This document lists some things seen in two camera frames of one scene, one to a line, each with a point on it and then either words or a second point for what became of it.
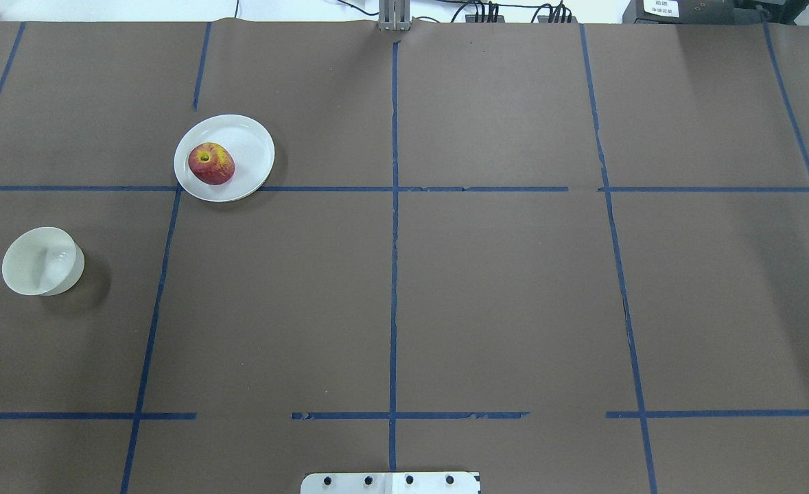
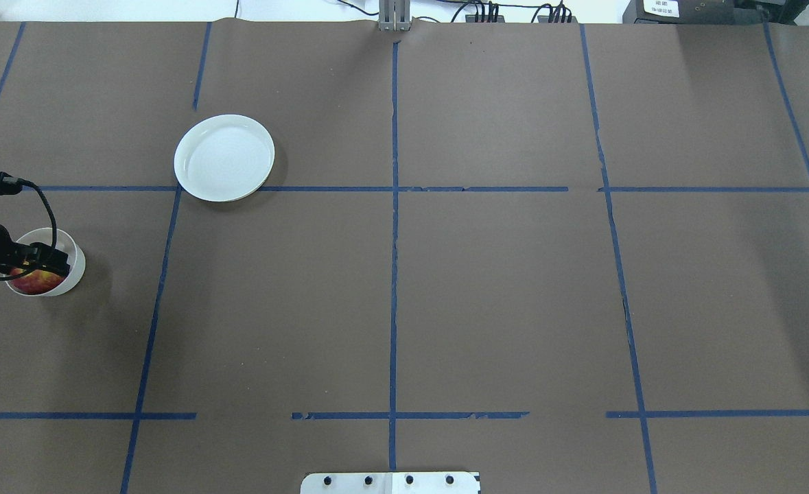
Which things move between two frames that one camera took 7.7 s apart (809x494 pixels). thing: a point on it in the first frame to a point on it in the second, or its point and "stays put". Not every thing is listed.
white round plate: (249, 144) stays put
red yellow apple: (211, 164) to (36, 282)
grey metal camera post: (394, 15) stays put
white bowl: (42, 261) stays put
